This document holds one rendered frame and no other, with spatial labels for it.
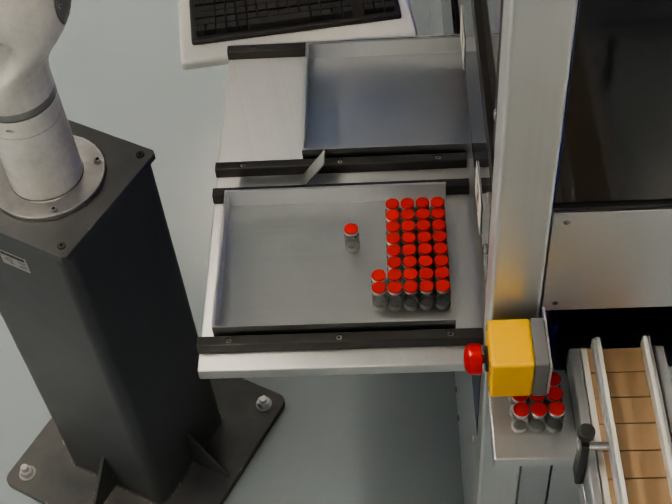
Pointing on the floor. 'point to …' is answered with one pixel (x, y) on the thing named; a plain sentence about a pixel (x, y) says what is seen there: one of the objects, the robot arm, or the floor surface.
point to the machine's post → (522, 187)
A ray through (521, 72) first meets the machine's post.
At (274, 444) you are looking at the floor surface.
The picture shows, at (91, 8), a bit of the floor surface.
